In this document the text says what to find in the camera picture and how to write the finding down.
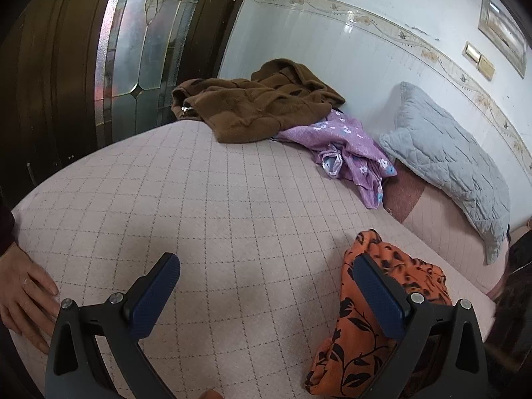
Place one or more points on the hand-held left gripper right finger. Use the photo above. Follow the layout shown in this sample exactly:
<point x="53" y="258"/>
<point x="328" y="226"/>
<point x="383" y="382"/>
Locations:
<point x="380" y="297"/>

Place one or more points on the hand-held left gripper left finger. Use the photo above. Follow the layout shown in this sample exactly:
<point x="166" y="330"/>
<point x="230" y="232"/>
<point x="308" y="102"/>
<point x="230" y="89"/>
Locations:
<point x="151" y="303"/>

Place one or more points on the orange floral shirt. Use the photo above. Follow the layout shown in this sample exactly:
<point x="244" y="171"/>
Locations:
<point x="357" y="353"/>

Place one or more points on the pink quilted sofa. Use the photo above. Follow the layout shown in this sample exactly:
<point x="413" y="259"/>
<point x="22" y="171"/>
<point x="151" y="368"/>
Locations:
<point x="208" y="216"/>

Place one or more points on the grey quilted pillow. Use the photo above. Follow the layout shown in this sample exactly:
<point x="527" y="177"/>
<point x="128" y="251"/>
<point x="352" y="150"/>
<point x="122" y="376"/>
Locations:
<point x="449" y="166"/>

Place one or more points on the purple floral garment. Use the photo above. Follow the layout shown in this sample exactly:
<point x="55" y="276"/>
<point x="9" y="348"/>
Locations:
<point x="353" y="149"/>

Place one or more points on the brown fleece garment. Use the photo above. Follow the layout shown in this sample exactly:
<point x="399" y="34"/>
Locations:
<point x="249" y="108"/>

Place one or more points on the wooden door with glass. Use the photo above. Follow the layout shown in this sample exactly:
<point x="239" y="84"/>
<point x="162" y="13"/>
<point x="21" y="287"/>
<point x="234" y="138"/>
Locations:
<point x="137" y="50"/>

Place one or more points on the gold wall switch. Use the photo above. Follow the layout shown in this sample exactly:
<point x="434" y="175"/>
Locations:
<point x="486" y="67"/>
<point x="472" y="52"/>

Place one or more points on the small framed wall picture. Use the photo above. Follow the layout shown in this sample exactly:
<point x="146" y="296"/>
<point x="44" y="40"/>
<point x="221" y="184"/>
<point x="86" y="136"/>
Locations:
<point x="503" y="31"/>

